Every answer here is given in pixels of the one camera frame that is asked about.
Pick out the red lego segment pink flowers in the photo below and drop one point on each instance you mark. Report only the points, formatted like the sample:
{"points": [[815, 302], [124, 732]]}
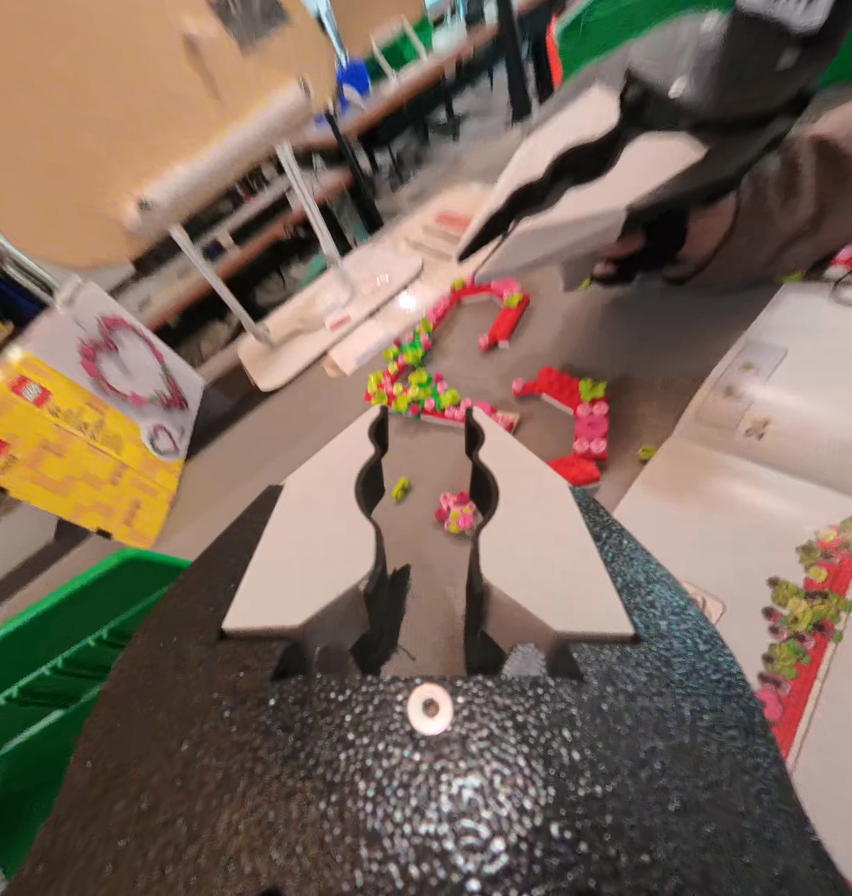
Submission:
{"points": [[562, 388]]}

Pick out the tan cardboard panel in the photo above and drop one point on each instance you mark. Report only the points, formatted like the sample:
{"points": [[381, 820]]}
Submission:
{"points": [[83, 105]]}

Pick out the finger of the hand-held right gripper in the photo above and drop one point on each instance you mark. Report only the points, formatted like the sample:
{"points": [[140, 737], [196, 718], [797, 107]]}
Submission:
{"points": [[559, 147], [580, 224]]}

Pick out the person's right hand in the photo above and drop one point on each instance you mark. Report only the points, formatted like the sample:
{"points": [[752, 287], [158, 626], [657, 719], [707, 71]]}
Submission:
{"points": [[713, 238]]}

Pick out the red Lego arc with flowers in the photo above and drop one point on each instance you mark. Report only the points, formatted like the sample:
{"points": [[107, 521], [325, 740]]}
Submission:
{"points": [[415, 392]]}

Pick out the wooden table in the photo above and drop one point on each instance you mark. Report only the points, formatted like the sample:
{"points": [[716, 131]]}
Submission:
{"points": [[398, 84], [223, 269]]}

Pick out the curved red lego segment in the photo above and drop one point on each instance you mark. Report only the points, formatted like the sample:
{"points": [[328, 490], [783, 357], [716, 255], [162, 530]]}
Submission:
{"points": [[506, 318]]}

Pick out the green plastic bin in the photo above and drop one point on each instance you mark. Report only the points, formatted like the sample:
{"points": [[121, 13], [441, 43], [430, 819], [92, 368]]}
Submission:
{"points": [[41, 686]]}

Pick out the pink lego flower cluster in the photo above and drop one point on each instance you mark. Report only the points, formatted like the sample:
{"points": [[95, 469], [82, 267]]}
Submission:
{"points": [[457, 512]]}

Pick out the yellow lego set box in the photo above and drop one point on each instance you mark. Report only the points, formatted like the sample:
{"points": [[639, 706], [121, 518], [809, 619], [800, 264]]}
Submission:
{"points": [[62, 448]]}

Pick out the person's right forearm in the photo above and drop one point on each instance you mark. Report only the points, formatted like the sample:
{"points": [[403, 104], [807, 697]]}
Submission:
{"points": [[818, 189]]}

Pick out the small lime lego piece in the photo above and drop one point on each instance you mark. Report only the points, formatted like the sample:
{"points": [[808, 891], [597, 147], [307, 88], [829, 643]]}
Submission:
{"points": [[401, 488], [646, 453]]}

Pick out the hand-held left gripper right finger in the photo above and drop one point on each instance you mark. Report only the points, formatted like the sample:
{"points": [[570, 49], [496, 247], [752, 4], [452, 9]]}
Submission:
{"points": [[545, 560]]}

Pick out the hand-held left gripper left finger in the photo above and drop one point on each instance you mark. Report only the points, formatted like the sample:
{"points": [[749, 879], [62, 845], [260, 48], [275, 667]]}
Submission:
{"points": [[307, 546]]}

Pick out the black table leg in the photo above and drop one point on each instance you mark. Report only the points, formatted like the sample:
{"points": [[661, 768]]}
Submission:
{"points": [[513, 63]]}

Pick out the white paper leaflet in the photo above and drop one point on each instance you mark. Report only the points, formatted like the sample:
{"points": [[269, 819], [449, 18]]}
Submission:
{"points": [[363, 346], [450, 224]]}

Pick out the lego instruction booklet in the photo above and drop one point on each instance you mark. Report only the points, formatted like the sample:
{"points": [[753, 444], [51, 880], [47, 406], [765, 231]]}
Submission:
{"points": [[713, 504]]}

